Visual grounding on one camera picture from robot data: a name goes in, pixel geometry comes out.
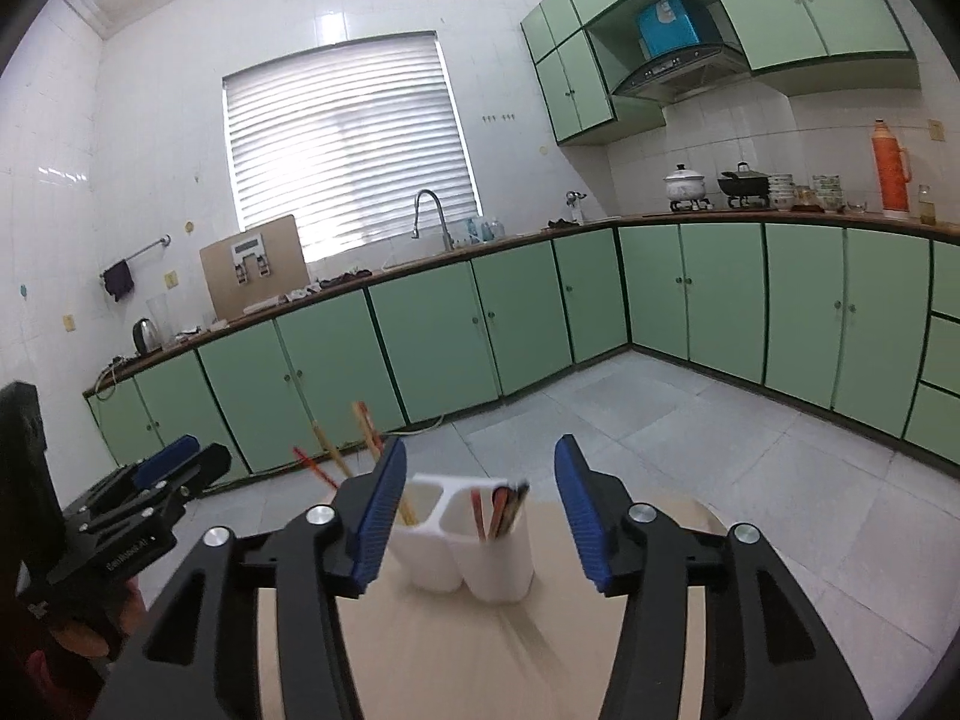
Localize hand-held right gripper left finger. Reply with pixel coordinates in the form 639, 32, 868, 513
90, 435, 410, 720

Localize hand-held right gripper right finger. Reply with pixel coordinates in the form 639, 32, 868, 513
553, 433, 875, 720

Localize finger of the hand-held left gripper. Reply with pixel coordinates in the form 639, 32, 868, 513
66, 442, 234, 542
88, 433, 203, 512

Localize white utensil holder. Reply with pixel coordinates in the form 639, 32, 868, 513
386, 472, 536, 605

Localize person's left forearm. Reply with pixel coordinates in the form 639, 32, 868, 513
0, 649, 102, 720

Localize person's left hand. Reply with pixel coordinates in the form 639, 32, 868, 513
54, 576, 149, 662

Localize dark hanging towel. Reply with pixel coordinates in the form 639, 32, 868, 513
103, 260, 137, 303

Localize green base cabinets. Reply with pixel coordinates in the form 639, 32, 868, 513
82, 221, 960, 478

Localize brown cardboard box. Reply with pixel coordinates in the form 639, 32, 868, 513
199, 214, 311, 322

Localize metal towel bar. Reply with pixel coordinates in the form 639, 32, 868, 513
101, 236, 172, 281

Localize brown countertop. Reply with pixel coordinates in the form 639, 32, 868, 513
82, 211, 960, 398

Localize metal kitchen faucet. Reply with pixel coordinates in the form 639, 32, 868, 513
412, 190, 456, 253

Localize white lidded pot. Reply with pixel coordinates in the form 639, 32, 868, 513
662, 163, 710, 212

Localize white window blind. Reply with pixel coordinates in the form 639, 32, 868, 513
223, 31, 485, 236

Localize black wok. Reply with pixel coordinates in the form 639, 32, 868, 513
718, 162, 773, 209

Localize black range hood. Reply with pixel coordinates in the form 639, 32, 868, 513
611, 45, 752, 105

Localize orange thermos flask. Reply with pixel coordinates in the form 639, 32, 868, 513
870, 120, 914, 221

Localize blue box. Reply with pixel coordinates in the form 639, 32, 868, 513
637, 0, 714, 60

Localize white floor cable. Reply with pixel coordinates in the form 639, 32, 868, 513
386, 414, 451, 437

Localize green wall cabinets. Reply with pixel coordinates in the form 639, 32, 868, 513
521, 0, 923, 148

